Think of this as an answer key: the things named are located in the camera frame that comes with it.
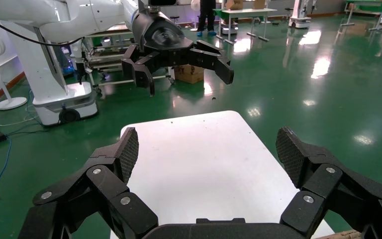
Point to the long green work table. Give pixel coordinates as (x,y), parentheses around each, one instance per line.
(372,6)

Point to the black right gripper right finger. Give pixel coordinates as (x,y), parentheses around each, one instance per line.
(322,184)

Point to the cardboard box with print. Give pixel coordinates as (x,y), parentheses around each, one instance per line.
(189,74)

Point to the white lit robot base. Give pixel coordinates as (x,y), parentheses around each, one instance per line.
(229,29)

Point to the white background fan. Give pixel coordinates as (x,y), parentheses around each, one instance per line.
(195,6)

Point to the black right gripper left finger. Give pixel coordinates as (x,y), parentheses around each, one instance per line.
(105,184)

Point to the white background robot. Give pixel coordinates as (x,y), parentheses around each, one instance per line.
(300,14)

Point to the white robot torso and base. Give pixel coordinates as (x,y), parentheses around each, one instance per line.
(46,82)

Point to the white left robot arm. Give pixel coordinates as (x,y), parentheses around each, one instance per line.
(62,16)

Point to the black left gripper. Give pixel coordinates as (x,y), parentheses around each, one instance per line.
(161,36)

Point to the black round stool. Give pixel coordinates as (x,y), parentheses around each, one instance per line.
(288,11)
(175,18)

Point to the plain brown cardboard box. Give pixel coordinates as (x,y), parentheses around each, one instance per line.
(234,4)
(259,4)

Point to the left wrist camera unit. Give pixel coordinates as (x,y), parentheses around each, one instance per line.
(163,2)

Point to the green table with white legs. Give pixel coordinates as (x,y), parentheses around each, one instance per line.
(243,12)

